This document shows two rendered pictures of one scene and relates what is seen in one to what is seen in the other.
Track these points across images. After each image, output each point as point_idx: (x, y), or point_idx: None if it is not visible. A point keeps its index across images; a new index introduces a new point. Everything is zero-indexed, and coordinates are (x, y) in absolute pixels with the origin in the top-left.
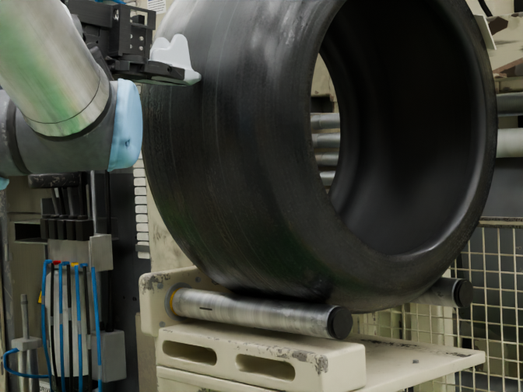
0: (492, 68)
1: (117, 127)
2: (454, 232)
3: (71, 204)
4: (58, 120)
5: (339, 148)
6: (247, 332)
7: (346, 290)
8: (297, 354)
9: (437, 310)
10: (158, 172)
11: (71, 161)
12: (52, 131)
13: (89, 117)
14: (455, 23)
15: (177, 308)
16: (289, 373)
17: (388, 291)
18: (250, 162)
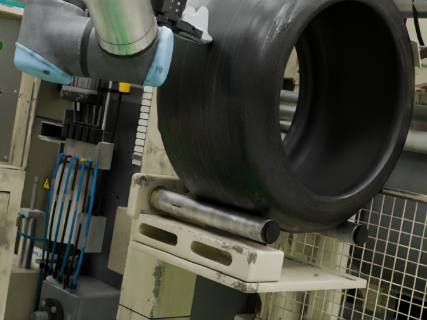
0: (415, 83)
1: (156, 57)
2: (363, 190)
3: (87, 117)
4: (121, 43)
5: (293, 116)
6: (203, 228)
7: (279, 211)
8: (236, 247)
9: (338, 251)
10: (166, 100)
11: (120, 73)
12: (114, 50)
13: (140, 46)
14: (396, 42)
15: (155, 202)
16: (227, 262)
17: (309, 219)
18: (234, 105)
